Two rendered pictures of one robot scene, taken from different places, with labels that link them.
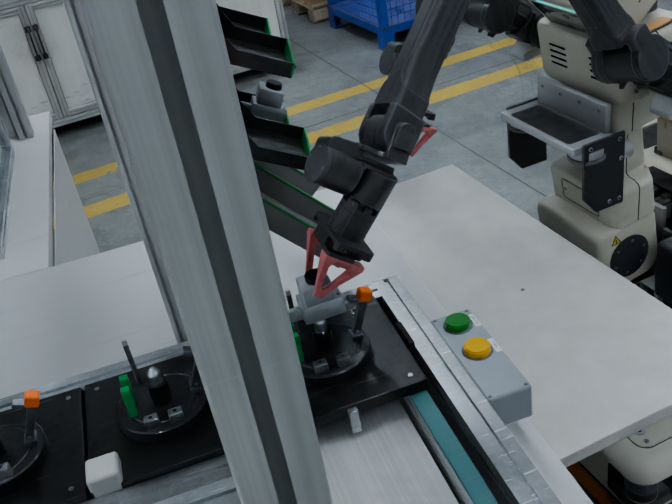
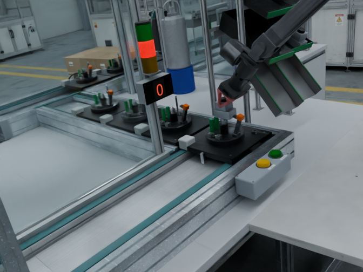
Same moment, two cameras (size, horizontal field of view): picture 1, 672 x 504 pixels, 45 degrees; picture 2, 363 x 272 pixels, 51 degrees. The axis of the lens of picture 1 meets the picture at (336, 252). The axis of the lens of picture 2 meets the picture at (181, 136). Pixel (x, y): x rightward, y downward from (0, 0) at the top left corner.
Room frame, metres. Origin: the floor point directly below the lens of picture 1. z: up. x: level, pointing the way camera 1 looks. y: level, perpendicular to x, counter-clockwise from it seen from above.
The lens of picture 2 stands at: (0.21, -0.94, 1.55)
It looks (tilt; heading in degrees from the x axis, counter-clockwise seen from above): 24 degrees down; 59
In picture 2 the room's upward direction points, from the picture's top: 9 degrees counter-clockwise
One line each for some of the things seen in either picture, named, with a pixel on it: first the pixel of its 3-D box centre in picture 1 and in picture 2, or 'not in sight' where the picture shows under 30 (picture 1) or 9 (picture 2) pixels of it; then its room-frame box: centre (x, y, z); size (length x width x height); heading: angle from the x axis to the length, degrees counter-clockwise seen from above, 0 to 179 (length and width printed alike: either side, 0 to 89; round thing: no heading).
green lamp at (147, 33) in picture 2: not in sight; (143, 32); (0.77, 0.12, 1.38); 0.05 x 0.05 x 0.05
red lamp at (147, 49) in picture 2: not in sight; (147, 48); (0.77, 0.12, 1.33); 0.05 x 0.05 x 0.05
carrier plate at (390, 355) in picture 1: (327, 361); (225, 140); (0.98, 0.04, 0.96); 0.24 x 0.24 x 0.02; 12
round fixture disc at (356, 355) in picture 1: (325, 351); (224, 135); (0.98, 0.04, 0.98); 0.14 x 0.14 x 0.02
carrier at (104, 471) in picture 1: (158, 387); (173, 115); (0.93, 0.29, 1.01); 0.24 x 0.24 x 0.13; 12
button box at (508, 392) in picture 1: (478, 365); (263, 172); (0.94, -0.18, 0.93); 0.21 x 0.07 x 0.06; 12
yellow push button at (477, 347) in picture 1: (477, 349); (263, 164); (0.94, -0.18, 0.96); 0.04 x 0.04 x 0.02
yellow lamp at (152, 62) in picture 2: not in sight; (149, 63); (0.77, 0.12, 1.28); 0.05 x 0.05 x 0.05
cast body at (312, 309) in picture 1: (312, 294); (222, 107); (0.99, 0.05, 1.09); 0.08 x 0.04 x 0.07; 102
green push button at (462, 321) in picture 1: (458, 324); (275, 155); (1.01, -0.17, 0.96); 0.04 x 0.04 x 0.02
